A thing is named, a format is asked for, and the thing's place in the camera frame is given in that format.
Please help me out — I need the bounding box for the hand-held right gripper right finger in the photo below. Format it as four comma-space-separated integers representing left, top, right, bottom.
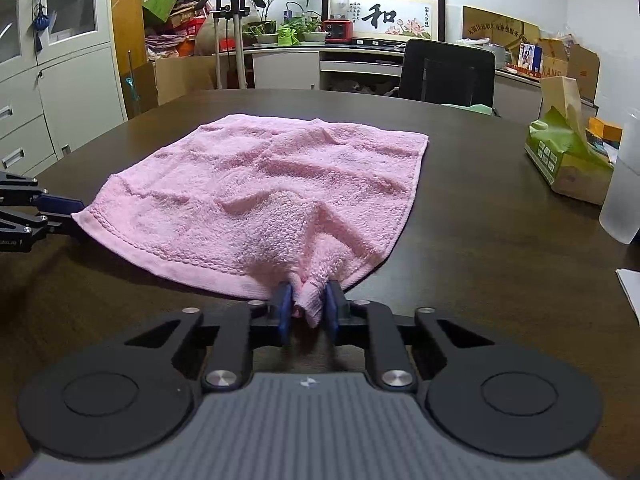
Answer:
322, 282, 506, 393

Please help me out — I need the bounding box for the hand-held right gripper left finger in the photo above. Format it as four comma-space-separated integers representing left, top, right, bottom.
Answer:
117, 282, 296, 393

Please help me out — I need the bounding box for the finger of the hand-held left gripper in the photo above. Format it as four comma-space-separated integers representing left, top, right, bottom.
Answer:
0, 207, 87, 242
0, 171, 85, 214

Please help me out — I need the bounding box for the pink towel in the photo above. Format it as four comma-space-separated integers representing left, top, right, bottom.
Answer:
71, 114, 431, 328

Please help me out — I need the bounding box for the grey filing cabinet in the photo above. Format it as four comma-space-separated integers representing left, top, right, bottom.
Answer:
0, 0, 128, 176

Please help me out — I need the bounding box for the large brown cardboard box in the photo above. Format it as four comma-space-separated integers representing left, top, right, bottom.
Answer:
155, 55, 221, 106

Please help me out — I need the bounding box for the blue hanging ornament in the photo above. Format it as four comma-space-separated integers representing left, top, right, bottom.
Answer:
32, 0, 51, 52

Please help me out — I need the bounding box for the pile of folded cloths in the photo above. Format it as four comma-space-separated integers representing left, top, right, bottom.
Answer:
145, 34, 193, 61

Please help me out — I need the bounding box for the white counter cabinet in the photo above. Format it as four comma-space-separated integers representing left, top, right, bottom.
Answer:
245, 41, 546, 121

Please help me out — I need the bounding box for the light green cloth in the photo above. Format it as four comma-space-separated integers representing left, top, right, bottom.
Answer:
440, 103, 496, 116

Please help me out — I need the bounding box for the black office chair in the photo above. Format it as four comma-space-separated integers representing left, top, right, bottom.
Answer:
397, 38, 497, 109

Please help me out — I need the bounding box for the low potted plant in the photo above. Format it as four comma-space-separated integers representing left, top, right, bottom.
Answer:
300, 17, 330, 43

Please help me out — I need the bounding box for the green tissue box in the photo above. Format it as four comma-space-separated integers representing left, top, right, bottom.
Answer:
524, 76, 615, 206

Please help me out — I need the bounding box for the red blender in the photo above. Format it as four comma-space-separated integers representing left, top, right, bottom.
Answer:
322, 0, 354, 44

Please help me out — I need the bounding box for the tall potted plant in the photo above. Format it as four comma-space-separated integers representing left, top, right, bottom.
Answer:
242, 0, 323, 47

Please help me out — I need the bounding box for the white paper sheet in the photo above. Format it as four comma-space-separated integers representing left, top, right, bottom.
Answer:
616, 269, 640, 323

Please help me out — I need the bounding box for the framed calligraphy picture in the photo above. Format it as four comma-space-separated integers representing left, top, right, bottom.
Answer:
322, 0, 447, 43

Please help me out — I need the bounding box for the frosted plastic cup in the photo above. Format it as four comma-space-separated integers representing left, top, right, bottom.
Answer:
599, 107, 640, 246

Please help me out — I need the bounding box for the small blue photo box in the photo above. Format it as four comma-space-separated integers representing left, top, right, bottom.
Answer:
517, 42, 543, 78

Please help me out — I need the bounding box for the small orange box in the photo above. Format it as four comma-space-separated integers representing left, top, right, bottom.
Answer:
586, 117, 623, 149

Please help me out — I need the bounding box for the open cardboard box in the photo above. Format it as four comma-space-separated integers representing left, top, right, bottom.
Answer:
537, 37, 601, 103

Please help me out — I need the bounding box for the teal handled stick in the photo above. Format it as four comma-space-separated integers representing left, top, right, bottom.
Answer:
122, 50, 139, 116

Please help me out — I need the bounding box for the gold wall plaque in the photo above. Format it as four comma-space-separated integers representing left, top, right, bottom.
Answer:
462, 6, 541, 47

